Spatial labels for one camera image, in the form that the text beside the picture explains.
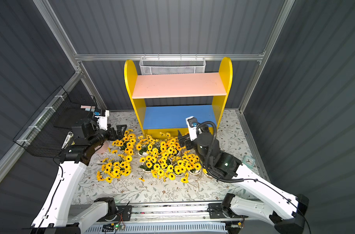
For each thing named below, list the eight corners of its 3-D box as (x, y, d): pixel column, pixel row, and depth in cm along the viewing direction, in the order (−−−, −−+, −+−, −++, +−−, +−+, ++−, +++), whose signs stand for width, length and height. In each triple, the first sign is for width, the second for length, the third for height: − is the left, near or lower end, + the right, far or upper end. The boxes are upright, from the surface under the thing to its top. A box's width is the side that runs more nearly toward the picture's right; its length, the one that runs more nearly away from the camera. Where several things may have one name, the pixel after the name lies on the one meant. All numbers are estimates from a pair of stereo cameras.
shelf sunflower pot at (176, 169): (169, 188, 83) (167, 179, 71) (170, 167, 92) (168, 155, 79) (187, 188, 83) (188, 179, 71) (186, 167, 92) (187, 155, 79)
